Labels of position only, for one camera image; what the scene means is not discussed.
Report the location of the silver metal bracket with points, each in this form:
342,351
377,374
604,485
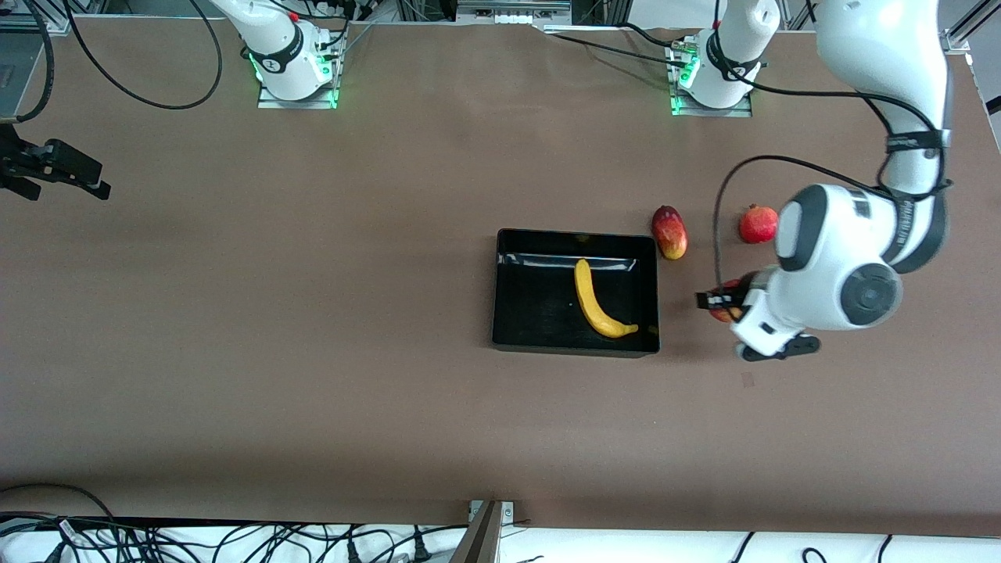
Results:
508,512

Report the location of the red pomegranate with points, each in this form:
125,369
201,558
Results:
757,225

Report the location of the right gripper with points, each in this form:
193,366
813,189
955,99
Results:
30,163

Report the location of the black rectangular plastic tray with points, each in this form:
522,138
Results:
539,313

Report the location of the red apple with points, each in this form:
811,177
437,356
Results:
726,315

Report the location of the grey brown angled bar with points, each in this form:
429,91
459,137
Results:
478,543

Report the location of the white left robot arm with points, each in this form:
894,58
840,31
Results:
844,258

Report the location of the yellow banana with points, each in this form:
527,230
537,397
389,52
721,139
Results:
588,301

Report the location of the red yellow mango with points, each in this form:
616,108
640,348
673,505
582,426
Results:
671,234

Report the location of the aluminium frame rail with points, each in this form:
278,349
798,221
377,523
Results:
962,35
39,23

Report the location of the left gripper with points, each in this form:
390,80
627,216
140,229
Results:
742,289

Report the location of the grey power strip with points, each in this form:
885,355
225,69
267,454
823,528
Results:
508,14

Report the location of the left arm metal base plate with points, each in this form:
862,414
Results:
680,112

